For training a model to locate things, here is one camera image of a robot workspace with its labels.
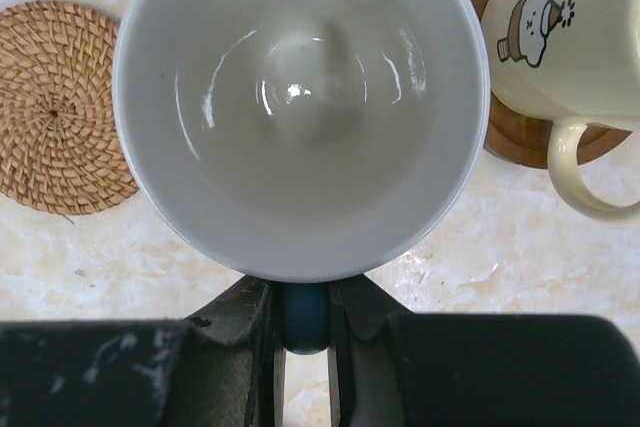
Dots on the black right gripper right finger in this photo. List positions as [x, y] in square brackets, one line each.
[389, 366]

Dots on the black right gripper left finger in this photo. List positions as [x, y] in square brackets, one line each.
[200, 371]

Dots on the brown wooden coaster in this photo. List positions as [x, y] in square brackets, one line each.
[524, 140]

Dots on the woven rattan coaster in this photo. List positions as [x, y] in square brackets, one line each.
[60, 151]

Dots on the light blue mug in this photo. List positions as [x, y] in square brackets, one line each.
[301, 141]

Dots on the cream yellow mug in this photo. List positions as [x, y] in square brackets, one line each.
[574, 63]

